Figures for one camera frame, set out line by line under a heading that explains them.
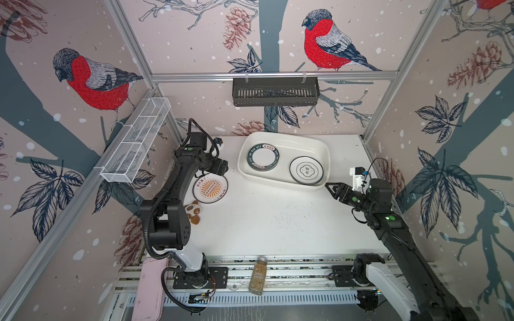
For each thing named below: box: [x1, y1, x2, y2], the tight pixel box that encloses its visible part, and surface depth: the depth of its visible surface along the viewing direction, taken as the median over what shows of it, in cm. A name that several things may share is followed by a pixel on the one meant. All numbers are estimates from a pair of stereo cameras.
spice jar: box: [248, 256, 269, 296], surface depth 71 cm
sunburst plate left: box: [192, 173, 229, 204], surface depth 100 cm
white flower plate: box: [289, 155, 324, 186], surface depth 106 cm
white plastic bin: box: [237, 131, 331, 192], surface depth 109 cm
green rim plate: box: [246, 143, 280, 172], surface depth 110 cm
